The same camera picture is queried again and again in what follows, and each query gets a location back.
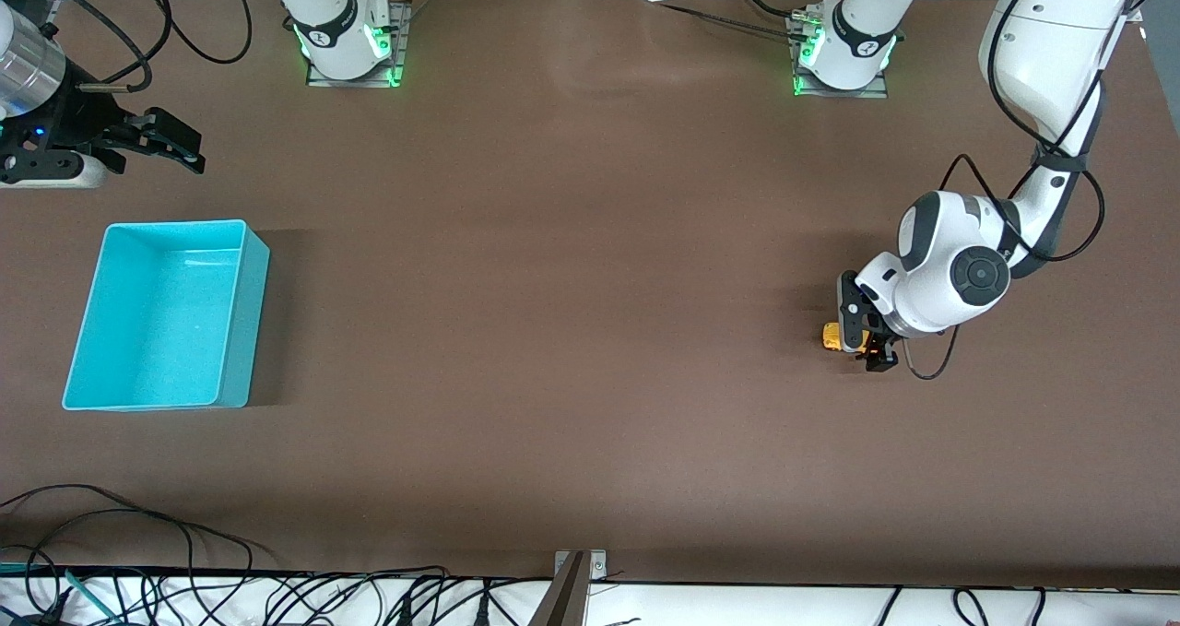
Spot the yellow toy beetle car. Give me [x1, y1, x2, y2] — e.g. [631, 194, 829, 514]
[822, 322, 869, 355]

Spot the turquoise plastic bin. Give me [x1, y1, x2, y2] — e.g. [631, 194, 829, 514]
[61, 219, 272, 412]

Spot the small metal mounting plate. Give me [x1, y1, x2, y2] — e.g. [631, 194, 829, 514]
[554, 549, 608, 583]

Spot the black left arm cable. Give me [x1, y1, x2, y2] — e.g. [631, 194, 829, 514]
[899, 54, 1107, 383]

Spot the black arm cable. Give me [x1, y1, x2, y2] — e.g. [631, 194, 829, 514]
[899, 54, 1107, 383]
[37, 0, 254, 94]

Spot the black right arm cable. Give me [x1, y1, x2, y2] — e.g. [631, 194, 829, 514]
[37, 0, 254, 94]

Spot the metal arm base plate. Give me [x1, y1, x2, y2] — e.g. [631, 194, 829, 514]
[788, 13, 891, 100]
[305, 0, 412, 89]

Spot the long looping black cable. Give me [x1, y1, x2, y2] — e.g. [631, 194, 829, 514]
[0, 484, 254, 576]

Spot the thin black base cable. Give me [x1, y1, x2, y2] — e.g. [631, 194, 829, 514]
[645, 0, 798, 41]

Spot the thick black base cable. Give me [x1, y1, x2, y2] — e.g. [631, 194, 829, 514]
[722, 0, 812, 20]

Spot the grey metal camera post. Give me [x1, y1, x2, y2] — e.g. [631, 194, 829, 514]
[527, 552, 588, 626]

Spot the teal cable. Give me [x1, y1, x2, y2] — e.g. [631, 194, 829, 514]
[63, 568, 118, 623]

